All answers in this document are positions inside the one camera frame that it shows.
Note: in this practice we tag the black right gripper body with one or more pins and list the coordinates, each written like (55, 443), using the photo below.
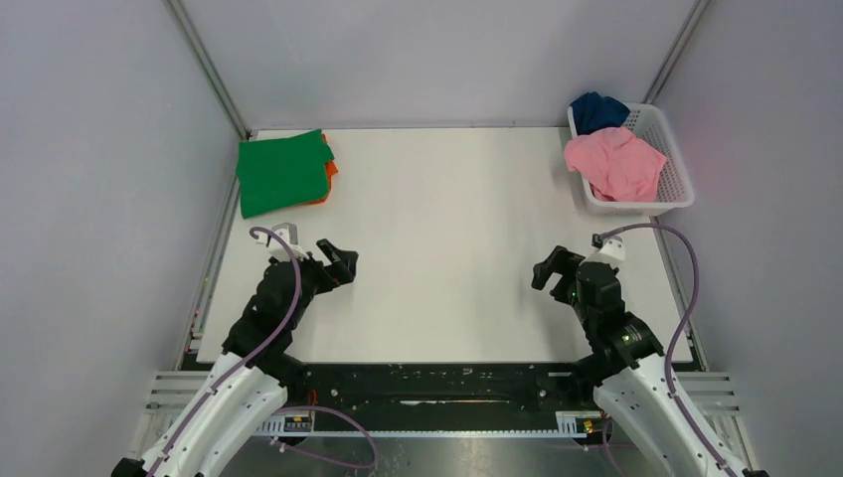
(562, 273)

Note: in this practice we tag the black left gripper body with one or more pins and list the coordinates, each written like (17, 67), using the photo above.
(327, 266)

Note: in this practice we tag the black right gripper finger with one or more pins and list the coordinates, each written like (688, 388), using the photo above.
(562, 257)
(543, 271)

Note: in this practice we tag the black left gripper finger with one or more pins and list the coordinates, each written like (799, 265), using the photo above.
(345, 265)
(329, 249)

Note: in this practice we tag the pink t shirt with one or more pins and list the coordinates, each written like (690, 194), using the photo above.
(618, 166)

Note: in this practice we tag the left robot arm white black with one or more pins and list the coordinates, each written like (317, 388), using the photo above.
(253, 377)

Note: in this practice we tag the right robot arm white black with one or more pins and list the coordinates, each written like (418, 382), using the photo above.
(628, 370)

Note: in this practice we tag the orange folded t shirt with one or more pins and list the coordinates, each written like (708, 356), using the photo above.
(320, 160)

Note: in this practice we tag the green folded t shirt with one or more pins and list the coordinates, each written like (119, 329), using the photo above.
(273, 175)

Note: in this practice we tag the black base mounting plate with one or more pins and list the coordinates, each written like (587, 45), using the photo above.
(529, 384)

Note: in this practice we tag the white plastic laundry basket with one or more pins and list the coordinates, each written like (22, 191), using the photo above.
(674, 189)

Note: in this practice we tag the dark blue t shirt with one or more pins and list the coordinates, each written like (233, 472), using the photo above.
(592, 112)

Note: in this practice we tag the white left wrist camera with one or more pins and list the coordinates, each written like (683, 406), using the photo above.
(280, 241)

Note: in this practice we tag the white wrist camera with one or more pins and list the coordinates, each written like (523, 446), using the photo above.
(280, 241)
(612, 252)

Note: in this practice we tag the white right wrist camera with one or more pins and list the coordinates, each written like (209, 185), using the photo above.
(612, 252)

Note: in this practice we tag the aluminium frame rail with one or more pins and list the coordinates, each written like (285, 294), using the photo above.
(713, 396)

